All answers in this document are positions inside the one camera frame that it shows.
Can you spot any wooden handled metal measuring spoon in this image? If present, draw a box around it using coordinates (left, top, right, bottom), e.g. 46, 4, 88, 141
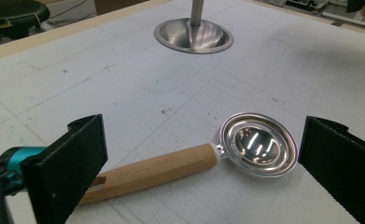
79, 112, 299, 205

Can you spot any white tube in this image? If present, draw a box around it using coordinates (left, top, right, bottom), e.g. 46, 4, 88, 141
321, 11, 365, 28

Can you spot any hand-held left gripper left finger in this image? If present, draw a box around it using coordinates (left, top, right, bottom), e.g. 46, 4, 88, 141
20, 113, 109, 224

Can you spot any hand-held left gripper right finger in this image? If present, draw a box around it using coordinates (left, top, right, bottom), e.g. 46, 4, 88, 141
298, 116, 365, 224

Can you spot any black round stool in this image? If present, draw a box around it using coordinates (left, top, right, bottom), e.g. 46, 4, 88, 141
0, 0, 51, 47

